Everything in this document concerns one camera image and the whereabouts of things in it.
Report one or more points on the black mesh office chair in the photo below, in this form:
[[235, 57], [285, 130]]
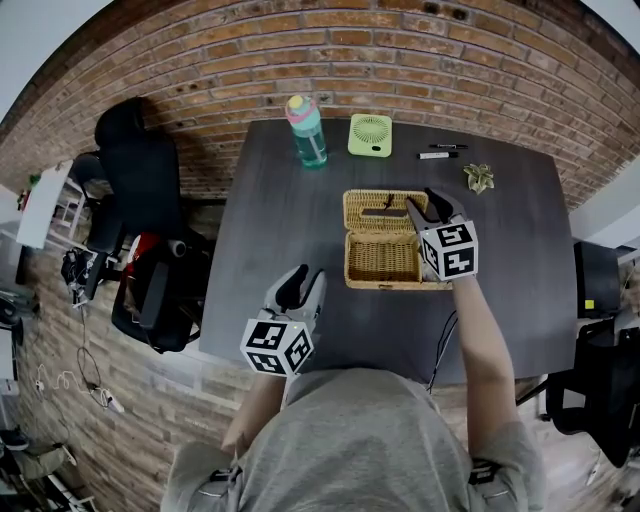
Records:
[[600, 390]]

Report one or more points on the black folding chair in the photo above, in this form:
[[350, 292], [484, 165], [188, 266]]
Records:
[[90, 200]]

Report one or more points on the small green toy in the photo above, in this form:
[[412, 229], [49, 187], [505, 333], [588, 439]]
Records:
[[34, 178]]

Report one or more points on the green portable fan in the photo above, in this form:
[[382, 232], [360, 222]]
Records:
[[370, 136]]

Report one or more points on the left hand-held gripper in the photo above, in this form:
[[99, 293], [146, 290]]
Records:
[[275, 347]]

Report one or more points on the black high-back office chair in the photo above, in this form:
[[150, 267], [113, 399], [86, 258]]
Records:
[[145, 200]]

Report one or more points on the wicker basket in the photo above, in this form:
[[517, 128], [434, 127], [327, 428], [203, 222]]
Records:
[[380, 260]]

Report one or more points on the person's grey shirt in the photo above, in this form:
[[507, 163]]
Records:
[[355, 440]]

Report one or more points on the person's right forearm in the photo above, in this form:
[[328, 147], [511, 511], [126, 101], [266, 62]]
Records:
[[485, 370]]

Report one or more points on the small white table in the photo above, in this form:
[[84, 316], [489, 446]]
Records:
[[42, 205]]

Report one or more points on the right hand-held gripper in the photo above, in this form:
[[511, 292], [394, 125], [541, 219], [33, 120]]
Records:
[[450, 250]]

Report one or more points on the teal water bottle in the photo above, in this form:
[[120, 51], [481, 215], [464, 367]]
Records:
[[310, 140]]

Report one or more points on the person's left forearm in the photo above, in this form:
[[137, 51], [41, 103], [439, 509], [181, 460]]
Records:
[[252, 410]]

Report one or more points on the red bag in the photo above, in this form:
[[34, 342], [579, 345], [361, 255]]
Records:
[[140, 252]]

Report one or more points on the black electronics bundle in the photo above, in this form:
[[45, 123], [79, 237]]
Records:
[[79, 275]]

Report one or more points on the black white marker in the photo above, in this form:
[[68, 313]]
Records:
[[437, 156]]

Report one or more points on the dark low cabinet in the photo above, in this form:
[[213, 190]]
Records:
[[595, 280]]

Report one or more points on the brown leather bag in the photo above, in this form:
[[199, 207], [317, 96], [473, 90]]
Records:
[[132, 300]]

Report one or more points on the black pen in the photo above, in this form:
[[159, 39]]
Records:
[[447, 146]]

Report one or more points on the small green plant ornament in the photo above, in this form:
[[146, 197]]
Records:
[[478, 178]]

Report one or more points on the white power strip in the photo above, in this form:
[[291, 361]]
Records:
[[114, 400]]

